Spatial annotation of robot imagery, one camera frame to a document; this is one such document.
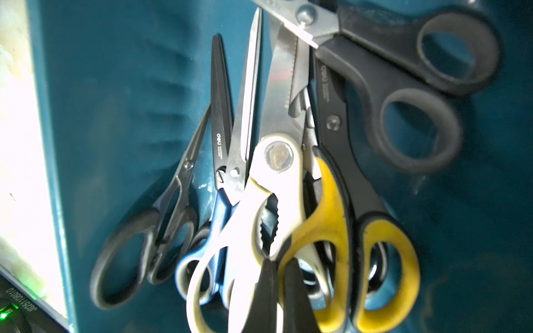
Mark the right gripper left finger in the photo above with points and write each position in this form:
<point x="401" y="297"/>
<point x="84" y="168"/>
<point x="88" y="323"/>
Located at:
<point x="262" y="316"/>

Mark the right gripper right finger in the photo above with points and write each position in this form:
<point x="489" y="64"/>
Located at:
<point x="298" y="313"/>

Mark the yellow black scissors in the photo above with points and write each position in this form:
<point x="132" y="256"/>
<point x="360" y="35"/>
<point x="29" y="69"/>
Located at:
<point x="352" y="217"/>

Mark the teal plastic storage box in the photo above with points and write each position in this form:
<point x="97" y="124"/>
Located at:
<point x="122" y="86"/>

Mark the blue grey scissors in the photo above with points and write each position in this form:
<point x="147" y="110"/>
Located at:
<point x="231" y="146"/>

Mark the thin black scissors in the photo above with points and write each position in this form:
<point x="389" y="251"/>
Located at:
<point x="167" y="228"/>

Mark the large black scissors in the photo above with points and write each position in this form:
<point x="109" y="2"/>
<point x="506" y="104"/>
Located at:
<point x="386" y="63"/>

